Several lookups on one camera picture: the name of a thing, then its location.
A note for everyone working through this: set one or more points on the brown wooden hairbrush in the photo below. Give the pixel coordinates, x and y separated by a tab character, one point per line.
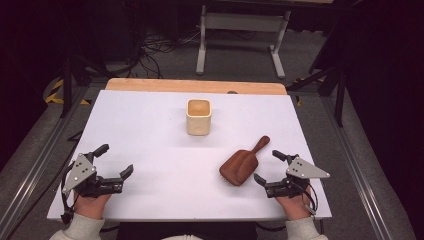
240	165

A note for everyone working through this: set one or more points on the black metal stand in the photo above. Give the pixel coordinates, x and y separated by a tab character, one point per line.
340	100
66	86

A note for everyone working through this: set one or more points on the yellow black hazard tape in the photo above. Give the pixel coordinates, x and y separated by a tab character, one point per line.
53	96

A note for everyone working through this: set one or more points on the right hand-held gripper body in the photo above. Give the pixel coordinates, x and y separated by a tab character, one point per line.
301	169

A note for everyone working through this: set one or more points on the person's left hand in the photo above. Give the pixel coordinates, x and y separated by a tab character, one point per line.
90	206

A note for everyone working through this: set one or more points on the white table board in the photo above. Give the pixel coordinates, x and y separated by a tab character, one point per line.
150	150

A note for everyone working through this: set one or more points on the cream square cup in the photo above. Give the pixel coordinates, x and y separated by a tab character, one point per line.
198	125

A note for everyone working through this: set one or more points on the person's right hand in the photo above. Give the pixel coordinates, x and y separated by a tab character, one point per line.
296	206

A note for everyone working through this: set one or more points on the white metal desk frame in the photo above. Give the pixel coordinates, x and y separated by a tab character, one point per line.
241	22

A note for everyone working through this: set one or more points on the aluminium floor rail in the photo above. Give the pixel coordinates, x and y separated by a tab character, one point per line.
36	170
360	180

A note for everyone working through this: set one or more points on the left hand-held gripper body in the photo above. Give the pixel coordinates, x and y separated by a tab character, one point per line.
80	170

